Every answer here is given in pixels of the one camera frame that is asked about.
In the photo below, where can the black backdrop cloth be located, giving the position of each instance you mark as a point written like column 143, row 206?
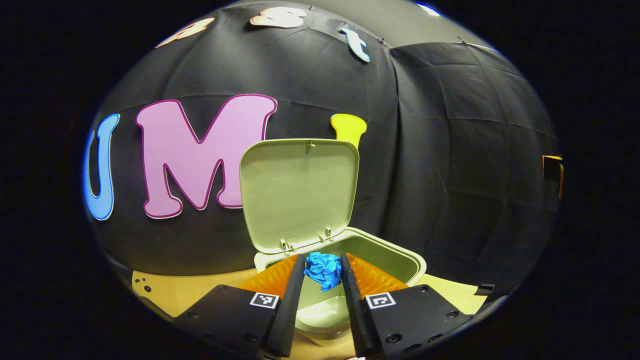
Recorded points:
column 450, row 150

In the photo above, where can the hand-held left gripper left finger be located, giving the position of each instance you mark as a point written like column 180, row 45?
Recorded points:
column 292, row 310

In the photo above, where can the pale green desktop garbage bin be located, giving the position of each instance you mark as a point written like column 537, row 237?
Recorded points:
column 300, row 190

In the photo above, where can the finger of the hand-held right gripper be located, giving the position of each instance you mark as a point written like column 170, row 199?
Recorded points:
column 550, row 170

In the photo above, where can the blue paper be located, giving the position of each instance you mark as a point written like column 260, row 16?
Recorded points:
column 324, row 270

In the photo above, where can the long ceiling light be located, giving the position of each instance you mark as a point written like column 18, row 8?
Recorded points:
column 429, row 9

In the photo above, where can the wooden desktop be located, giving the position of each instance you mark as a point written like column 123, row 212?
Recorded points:
column 170, row 295

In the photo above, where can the black cloth clip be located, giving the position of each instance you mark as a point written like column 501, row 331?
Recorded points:
column 382, row 44

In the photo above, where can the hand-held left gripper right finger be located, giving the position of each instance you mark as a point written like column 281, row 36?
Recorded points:
column 352, row 310

